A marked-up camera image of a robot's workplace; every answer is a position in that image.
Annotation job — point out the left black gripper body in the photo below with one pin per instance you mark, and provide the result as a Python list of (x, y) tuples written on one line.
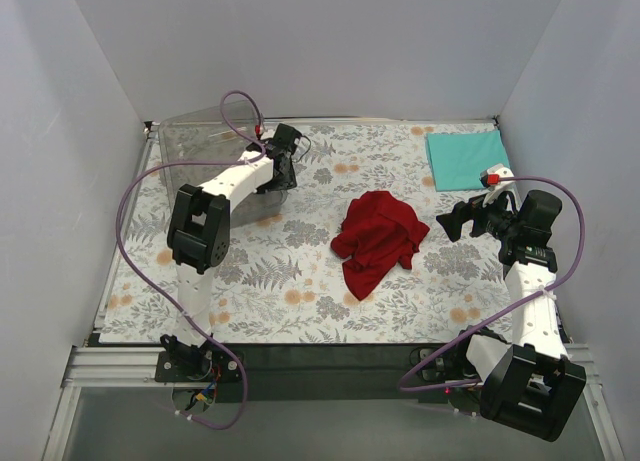
[(285, 168)]

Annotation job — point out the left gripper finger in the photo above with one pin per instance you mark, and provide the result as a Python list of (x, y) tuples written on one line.
[(284, 177), (273, 185)]

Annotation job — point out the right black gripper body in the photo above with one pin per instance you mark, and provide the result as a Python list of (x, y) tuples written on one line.
[(476, 218)]

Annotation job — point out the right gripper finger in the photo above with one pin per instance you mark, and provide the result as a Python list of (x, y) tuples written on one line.
[(453, 221), (477, 215)]

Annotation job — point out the red t shirt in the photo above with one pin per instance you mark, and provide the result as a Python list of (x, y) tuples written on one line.
[(378, 233)]

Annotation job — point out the clear plastic bin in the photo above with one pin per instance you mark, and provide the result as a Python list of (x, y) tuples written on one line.
[(204, 136)]

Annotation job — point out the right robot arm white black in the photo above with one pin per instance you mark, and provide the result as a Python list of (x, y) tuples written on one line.
[(528, 382)]

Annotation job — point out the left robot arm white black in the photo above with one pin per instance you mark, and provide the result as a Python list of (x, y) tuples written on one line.
[(203, 215)]

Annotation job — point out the folded teal t shirt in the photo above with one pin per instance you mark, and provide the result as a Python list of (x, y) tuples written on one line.
[(457, 160)]

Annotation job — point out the floral table mat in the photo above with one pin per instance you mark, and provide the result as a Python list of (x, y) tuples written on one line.
[(281, 283)]

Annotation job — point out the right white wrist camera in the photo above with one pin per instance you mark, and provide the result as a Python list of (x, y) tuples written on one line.
[(496, 179)]

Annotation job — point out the aluminium frame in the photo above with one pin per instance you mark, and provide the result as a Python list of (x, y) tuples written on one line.
[(96, 367)]

